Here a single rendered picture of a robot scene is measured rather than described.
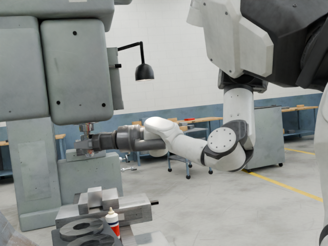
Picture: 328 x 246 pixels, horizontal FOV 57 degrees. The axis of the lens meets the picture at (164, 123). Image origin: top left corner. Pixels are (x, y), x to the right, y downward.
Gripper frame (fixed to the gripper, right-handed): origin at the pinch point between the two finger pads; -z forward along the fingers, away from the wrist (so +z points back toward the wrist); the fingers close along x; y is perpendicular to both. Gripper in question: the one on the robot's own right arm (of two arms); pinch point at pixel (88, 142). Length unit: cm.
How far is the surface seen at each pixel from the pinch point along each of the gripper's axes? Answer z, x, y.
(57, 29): -1.1, 10.9, -35.3
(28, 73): -9.2, 15.8, -22.8
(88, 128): 1.4, 1.9, -5.0
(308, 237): 131, -177, 125
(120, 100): 12.0, -1.9, -12.8
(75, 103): 1.2, 10.1, -13.2
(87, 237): 12.8, 43.2, 13.7
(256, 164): 142, -428, 111
